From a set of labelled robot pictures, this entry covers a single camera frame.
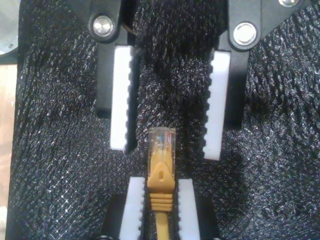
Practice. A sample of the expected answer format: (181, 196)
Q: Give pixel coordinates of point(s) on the black bubble mat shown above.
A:
(275, 125)

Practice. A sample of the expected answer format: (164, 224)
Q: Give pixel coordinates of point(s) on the silver round disc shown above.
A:
(7, 25)

